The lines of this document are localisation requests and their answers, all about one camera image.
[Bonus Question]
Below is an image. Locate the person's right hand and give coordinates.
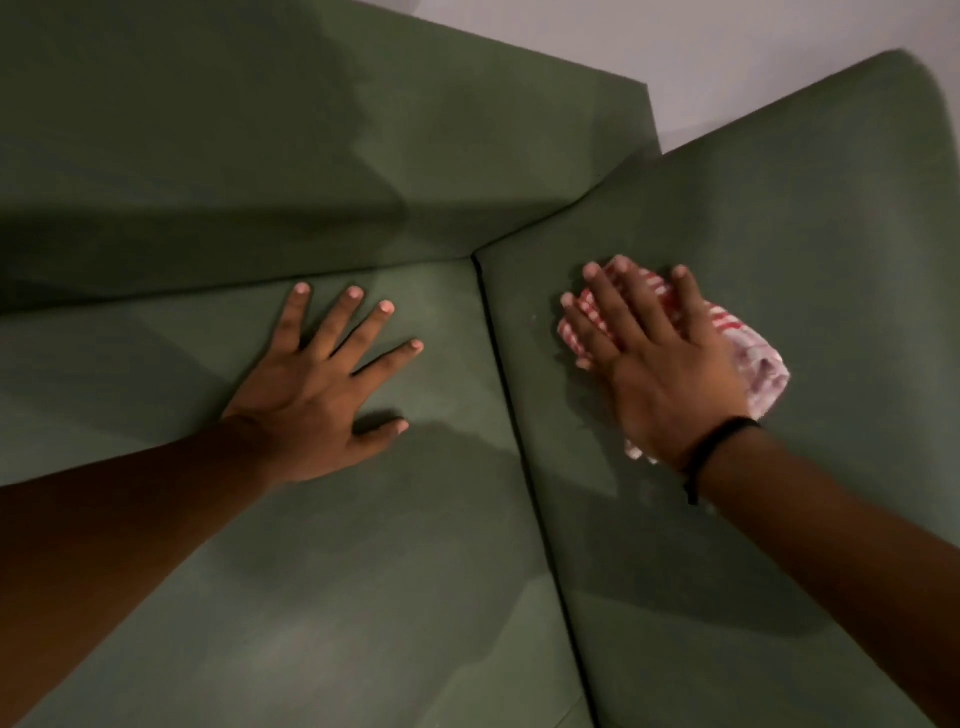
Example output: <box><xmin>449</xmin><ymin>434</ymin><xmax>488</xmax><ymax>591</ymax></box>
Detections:
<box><xmin>558</xmin><ymin>254</ymin><xmax>755</xmax><ymax>474</ymax></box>

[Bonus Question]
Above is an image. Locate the person's left hand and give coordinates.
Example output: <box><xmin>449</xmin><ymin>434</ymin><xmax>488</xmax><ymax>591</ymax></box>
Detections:
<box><xmin>221</xmin><ymin>281</ymin><xmax>426</xmax><ymax>489</ymax></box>

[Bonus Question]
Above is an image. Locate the red white checkered cloth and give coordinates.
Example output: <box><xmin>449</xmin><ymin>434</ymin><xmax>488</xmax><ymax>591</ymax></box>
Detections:
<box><xmin>556</xmin><ymin>254</ymin><xmax>791</xmax><ymax>463</ymax></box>

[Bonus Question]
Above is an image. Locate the person's right forearm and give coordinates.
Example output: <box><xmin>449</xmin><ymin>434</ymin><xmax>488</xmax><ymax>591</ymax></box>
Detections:
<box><xmin>693</xmin><ymin>427</ymin><xmax>960</xmax><ymax>728</ymax></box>

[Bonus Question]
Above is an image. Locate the black wrist bracelet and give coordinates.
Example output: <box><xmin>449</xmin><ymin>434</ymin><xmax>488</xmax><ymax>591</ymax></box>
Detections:
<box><xmin>682</xmin><ymin>416</ymin><xmax>763</xmax><ymax>506</ymax></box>

